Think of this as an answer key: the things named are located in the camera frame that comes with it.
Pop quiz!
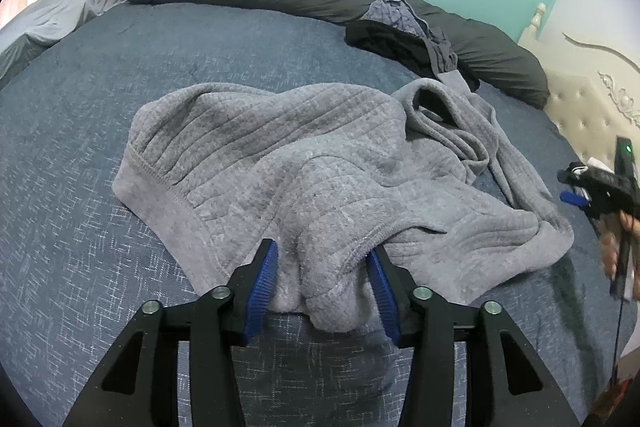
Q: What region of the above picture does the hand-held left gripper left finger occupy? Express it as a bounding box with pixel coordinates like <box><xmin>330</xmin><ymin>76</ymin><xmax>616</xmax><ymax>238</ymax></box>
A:
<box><xmin>62</xmin><ymin>238</ymin><xmax>279</xmax><ymax>427</ymax></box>

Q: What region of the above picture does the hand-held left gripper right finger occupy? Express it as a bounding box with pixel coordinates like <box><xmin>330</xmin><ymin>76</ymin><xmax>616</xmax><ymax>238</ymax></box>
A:
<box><xmin>367</xmin><ymin>247</ymin><xmax>581</xmax><ymax>427</ymax></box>

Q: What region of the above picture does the grey fleece sweater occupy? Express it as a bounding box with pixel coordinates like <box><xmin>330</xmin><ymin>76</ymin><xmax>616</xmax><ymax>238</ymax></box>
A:
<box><xmin>114</xmin><ymin>78</ymin><xmax>575</xmax><ymax>334</ymax></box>

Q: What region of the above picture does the person's right hand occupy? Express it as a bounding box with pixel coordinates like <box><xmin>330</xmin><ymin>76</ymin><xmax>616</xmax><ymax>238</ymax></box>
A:
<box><xmin>602</xmin><ymin>213</ymin><xmax>640</xmax><ymax>300</ymax></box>

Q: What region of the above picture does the white folded garment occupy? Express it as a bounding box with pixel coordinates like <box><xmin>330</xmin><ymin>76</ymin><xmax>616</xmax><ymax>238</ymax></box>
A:
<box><xmin>570</xmin><ymin>157</ymin><xmax>613</xmax><ymax>175</ymax></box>

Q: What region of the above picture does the cream tufted headboard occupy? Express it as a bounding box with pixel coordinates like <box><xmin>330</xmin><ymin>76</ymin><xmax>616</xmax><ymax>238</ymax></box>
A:
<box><xmin>517</xmin><ymin>2</ymin><xmax>640</xmax><ymax>188</ymax></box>

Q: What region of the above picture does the bed with blue patterned sheet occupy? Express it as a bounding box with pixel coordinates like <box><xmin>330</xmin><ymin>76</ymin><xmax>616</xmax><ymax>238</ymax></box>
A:
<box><xmin>0</xmin><ymin>0</ymin><xmax>626</xmax><ymax>427</ymax></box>

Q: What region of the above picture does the black crumpled garment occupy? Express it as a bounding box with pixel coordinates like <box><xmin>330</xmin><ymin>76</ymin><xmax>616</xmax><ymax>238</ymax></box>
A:
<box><xmin>345</xmin><ymin>20</ymin><xmax>481</xmax><ymax>90</ymax></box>

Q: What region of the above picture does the blue-grey patterned garment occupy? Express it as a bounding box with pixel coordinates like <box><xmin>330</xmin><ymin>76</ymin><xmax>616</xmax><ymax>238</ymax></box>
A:
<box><xmin>361</xmin><ymin>0</ymin><xmax>426</xmax><ymax>38</ymax></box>

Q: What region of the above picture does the light grey blanket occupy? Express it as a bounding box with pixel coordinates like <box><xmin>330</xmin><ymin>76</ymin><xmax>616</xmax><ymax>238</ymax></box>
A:
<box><xmin>0</xmin><ymin>0</ymin><xmax>127</xmax><ymax>80</ymax></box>

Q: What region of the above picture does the black cable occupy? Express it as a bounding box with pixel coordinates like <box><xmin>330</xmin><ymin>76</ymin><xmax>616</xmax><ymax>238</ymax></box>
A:
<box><xmin>607</xmin><ymin>297</ymin><xmax>626</xmax><ymax>408</ymax></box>

